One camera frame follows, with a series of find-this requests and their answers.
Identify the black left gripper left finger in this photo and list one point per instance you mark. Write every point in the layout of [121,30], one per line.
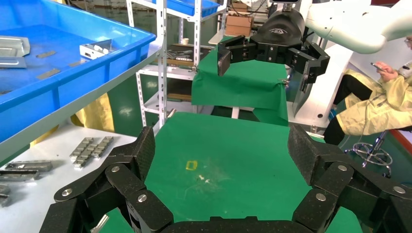
[125,183]

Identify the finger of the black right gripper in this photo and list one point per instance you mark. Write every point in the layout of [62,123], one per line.
[236,51]
[310,61]

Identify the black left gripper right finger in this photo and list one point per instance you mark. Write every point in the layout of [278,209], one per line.
[338,186]

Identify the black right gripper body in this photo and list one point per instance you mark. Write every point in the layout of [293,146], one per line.
[280,32]

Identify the stamped sheet metal plate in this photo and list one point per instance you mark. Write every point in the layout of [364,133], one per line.
[13,48]

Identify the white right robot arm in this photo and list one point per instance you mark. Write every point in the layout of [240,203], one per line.
[354,25]

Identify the pile of metal parts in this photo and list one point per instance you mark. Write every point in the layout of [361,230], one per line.
[180,55]

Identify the large cardboard box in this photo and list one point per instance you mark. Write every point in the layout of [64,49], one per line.
[238,25]

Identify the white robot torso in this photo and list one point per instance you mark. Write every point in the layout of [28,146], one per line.
[325,90]

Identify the silver binder clip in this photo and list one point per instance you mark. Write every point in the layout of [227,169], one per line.
[284,82]
[99,225]
[171,113]

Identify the green table cloth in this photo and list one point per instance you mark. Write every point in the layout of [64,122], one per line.
[244,86]
[225,154]

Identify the small cardboard box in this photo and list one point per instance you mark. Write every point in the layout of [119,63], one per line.
[239,7]

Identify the white tape roll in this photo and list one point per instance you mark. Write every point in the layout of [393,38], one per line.
[185,41]

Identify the chrome base stool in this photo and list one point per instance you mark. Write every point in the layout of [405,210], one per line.
[379,141]

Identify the small blue plastic crate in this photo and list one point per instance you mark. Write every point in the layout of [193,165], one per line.
[193,6]

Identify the white metal shelf rack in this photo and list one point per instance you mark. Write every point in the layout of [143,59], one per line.
[173,72]

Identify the dark handheld phone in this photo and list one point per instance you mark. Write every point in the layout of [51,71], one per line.
[376,66]

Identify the wooden board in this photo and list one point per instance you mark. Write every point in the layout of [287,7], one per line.
[179,97]

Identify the yellow plastic sheet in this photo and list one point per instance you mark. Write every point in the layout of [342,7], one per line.
[93,112]

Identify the person in yellow coat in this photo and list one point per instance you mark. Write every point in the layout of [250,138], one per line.
[386,109]

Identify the large blue plastic bin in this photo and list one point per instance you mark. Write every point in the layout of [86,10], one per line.
[80,77]

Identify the notched metal rail part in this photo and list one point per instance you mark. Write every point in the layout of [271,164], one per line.
[29,166]
[19,176]
[84,160]
[81,149]
[104,146]

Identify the folded sheet metal bracket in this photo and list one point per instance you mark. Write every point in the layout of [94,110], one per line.
[90,51]

